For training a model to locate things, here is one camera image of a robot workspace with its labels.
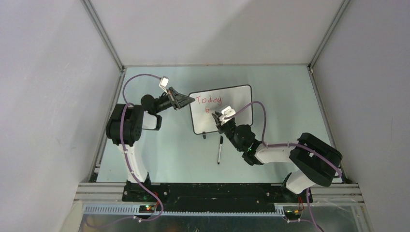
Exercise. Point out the grey cable duct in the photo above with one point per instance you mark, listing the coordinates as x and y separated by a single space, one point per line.
137 209

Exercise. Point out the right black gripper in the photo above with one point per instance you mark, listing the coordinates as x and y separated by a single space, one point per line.
220 127

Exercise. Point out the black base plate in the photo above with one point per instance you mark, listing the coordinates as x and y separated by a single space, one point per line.
202 197

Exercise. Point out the black whiteboard marker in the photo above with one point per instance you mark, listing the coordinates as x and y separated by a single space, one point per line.
219 150

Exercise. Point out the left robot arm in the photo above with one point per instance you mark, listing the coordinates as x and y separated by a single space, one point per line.
127 121

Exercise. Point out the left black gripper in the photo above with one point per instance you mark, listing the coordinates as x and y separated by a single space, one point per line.
184 100

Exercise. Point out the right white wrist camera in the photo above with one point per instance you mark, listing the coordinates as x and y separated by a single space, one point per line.
227 113

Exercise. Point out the aluminium frame rail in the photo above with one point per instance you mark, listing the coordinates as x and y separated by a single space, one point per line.
96 21

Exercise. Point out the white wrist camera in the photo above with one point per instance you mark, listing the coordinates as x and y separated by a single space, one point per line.
163 84
227 113

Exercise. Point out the white board black frame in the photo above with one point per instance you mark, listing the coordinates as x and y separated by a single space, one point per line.
209 101

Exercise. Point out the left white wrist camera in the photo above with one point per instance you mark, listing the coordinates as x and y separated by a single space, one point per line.
163 84

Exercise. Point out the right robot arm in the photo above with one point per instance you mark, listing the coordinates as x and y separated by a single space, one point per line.
317 162

